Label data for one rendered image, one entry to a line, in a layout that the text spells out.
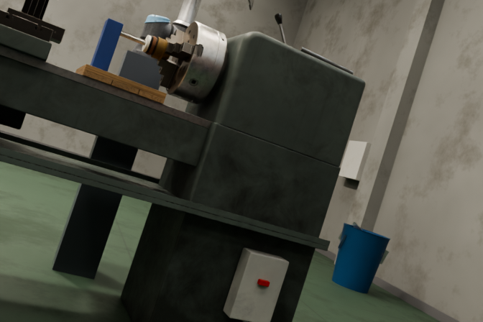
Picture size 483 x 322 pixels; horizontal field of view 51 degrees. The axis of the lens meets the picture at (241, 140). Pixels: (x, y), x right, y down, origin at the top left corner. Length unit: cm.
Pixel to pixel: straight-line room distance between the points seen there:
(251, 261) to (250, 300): 15
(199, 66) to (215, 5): 795
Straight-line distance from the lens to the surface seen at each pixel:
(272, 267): 203
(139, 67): 254
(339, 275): 490
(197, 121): 195
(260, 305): 206
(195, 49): 197
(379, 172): 600
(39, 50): 179
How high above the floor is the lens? 73
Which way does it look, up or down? 3 degrees up
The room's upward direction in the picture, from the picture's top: 18 degrees clockwise
